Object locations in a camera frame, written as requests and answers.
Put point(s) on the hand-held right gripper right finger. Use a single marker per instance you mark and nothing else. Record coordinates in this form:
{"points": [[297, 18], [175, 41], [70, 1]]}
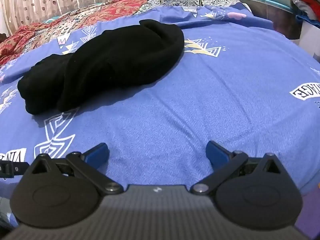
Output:
{"points": [[217, 153]]}

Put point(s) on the clear storage box teal lid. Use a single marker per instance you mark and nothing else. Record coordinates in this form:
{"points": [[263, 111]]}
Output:
{"points": [[272, 15]]}

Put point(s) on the blue printed bed sheet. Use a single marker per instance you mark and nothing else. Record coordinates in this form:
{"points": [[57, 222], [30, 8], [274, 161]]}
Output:
{"points": [[190, 100]]}

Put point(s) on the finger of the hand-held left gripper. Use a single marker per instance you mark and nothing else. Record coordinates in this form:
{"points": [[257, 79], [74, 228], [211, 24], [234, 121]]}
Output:
{"points": [[10, 168]]}

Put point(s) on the purple cloth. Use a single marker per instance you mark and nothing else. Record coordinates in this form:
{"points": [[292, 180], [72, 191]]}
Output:
{"points": [[312, 210]]}

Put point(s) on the stack of folded clothes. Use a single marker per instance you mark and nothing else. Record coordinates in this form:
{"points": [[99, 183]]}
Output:
{"points": [[308, 0]]}

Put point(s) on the red floral patchwork blanket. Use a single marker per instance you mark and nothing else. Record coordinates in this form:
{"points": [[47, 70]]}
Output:
{"points": [[82, 17]]}

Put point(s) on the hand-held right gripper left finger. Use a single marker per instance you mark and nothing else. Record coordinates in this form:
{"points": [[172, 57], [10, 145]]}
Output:
{"points": [[98, 153]]}

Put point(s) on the black pants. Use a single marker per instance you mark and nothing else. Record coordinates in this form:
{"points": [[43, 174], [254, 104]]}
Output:
{"points": [[120, 62]]}

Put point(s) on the white cabinet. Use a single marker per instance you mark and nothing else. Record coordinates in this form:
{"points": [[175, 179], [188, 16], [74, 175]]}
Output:
{"points": [[311, 40]]}

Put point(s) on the carved wooden bed frame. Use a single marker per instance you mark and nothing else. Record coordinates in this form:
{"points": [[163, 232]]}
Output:
{"points": [[3, 38]]}

